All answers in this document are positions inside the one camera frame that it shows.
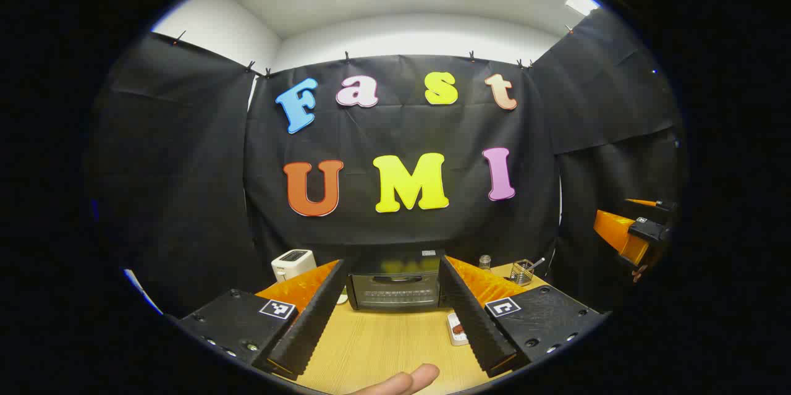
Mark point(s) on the clear glass bottle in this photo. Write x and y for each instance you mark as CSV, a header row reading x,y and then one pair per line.
x,y
485,262

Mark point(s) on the white toaster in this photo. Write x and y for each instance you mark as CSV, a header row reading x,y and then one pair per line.
x,y
293,264

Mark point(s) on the black backdrop cloth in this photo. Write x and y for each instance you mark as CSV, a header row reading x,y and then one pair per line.
x,y
401,129

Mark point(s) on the black electric oven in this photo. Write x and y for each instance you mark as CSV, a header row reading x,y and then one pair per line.
x,y
395,290

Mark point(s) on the clear glass cup with spoon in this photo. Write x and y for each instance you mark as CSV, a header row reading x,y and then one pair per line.
x,y
523,272

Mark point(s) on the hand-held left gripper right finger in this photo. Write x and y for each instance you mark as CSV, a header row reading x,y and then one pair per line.
x,y
473,321

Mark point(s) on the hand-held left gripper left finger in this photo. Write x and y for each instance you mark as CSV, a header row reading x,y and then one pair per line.
x,y
315,327

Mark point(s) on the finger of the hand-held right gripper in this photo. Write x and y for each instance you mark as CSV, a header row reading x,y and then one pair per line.
x,y
618,231
649,203

